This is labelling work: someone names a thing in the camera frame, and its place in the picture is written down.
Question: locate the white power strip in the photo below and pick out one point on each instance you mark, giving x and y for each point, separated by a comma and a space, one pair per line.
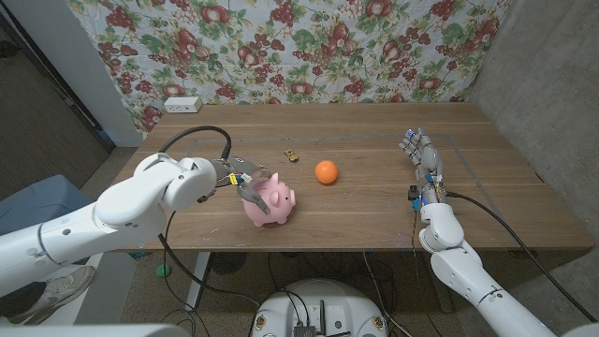
182, 104

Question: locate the pink plastic piggy bank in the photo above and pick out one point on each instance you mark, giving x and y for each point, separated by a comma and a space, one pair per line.
278, 206

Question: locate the white robot torso edge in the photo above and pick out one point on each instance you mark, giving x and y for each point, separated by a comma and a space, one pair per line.
93, 331

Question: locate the orange fruit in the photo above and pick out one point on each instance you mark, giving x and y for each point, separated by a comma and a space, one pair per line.
326, 171

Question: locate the small green ball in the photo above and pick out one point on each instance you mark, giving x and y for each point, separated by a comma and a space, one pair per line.
163, 270

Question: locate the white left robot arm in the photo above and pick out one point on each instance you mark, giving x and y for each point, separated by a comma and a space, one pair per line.
131, 206

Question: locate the grey-blue plastic bin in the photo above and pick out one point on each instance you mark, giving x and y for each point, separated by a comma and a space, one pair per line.
37, 201

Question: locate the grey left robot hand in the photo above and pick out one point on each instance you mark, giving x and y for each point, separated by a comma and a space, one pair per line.
238, 166

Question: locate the round black floor fan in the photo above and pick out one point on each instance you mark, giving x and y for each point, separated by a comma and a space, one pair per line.
227, 262

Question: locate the yellow toy car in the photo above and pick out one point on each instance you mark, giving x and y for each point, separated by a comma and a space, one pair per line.
291, 156

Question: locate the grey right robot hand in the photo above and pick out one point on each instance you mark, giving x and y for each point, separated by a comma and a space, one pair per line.
428, 156

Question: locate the person's leg in dark trousers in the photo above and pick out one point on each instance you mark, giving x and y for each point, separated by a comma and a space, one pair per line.
21, 299

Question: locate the grey tape outline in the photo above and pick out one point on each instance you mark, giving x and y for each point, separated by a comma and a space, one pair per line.
327, 138

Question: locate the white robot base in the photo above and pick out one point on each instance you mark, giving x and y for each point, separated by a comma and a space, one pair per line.
323, 309

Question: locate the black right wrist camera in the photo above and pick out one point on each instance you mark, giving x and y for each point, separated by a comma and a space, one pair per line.
413, 193

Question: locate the grey sneaker of person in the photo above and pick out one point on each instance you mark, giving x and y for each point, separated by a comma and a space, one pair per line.
56, 292

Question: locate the fruit print backdrop cloth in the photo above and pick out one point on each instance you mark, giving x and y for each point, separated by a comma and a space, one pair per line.
304, 47

